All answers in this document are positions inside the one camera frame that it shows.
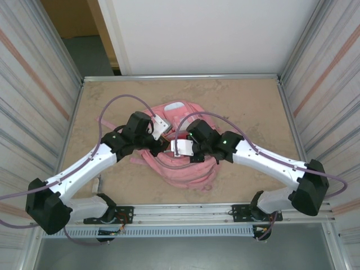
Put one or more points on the pink backpack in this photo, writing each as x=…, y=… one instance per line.
x=191, y=174

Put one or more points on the grey metal panel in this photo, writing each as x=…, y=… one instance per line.
x=182, y=253

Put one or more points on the brown door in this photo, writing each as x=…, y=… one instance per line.
x=78, y=19

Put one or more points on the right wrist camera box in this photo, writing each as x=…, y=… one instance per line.
x=182, y=147

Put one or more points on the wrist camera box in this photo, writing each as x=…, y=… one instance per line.
x=182, y=147
x=161, y=126

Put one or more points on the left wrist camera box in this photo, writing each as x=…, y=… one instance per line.
x=161, y=126

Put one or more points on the aluminium side rail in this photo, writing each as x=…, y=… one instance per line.
x=72, y=112
x=298, y=140

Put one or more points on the aluminium table edge rail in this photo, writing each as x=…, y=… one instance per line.
x=182, y=77

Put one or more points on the long aluminium base rail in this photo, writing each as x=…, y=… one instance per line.
x=182, y=213

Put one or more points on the aluminium corner post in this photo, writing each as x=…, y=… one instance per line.
x=68, y=50
x=294, y=50

